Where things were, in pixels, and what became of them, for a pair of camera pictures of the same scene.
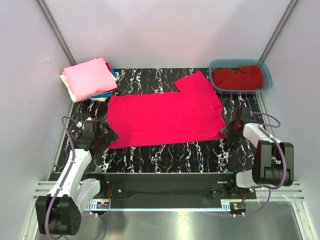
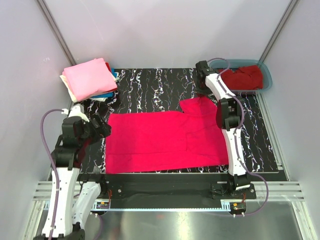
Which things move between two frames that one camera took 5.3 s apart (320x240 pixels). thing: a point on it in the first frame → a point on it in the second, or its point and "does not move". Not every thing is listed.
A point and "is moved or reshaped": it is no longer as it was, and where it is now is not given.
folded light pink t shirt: x=89 y=78 does not move
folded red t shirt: x=108 y=66 does not move
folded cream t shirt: x=65 y=80 does not move
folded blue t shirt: x=115 y=74 does not move
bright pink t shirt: x=194 y=114 is moved or reshaped
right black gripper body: x=232 y=137 → x=200 y=89
